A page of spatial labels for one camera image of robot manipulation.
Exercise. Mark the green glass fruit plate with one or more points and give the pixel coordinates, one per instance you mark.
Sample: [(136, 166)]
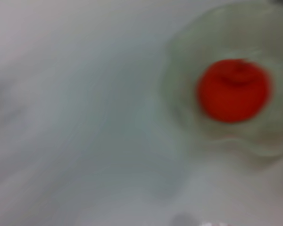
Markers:
[(226, 35)]

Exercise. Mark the red soft tomato toy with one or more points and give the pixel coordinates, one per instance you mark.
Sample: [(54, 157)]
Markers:
[(233, 94)]

